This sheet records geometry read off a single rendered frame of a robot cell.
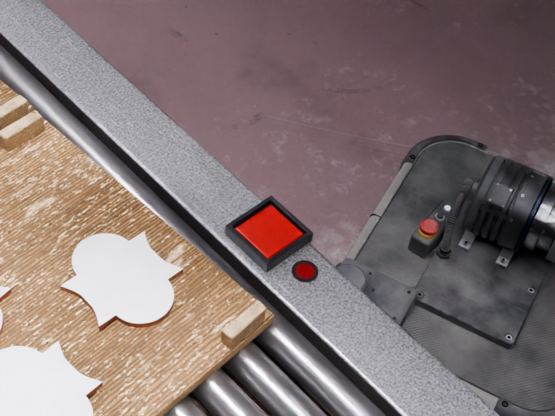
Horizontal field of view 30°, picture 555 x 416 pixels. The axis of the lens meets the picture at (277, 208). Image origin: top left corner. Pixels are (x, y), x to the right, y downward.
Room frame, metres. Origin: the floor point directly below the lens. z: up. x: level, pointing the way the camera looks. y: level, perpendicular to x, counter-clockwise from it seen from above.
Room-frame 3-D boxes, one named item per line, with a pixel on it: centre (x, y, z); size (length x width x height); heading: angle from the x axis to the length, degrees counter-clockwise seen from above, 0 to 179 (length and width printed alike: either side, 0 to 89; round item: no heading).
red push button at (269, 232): (0.76, 0.01, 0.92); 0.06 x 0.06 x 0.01; 49
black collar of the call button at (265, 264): (0.76, 0.01, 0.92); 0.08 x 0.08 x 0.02; 49
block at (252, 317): (0.61, 0.02, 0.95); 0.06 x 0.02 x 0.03; 143
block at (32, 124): (0.85, 0.33, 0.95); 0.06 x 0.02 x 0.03; 143
